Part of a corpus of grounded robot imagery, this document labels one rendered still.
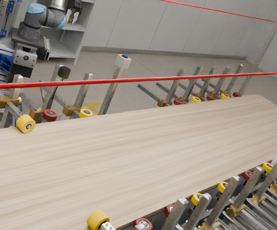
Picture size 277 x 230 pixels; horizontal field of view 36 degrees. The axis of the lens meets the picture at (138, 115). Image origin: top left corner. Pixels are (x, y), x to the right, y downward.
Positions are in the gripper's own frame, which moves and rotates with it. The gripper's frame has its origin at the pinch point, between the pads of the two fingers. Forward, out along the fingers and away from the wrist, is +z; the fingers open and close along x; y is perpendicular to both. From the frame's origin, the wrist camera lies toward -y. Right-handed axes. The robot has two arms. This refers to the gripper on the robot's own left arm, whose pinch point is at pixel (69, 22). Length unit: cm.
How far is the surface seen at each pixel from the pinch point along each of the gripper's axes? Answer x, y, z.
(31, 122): 16, -66, 35
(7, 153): 25, -87, 41
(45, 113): 5, -44, 41
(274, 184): -150, -62, 47
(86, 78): -16.1, -20.2, 24.3
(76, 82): 31, -183, -43
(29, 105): 13, -29, 46
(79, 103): -17.2, -21.1, 41.4
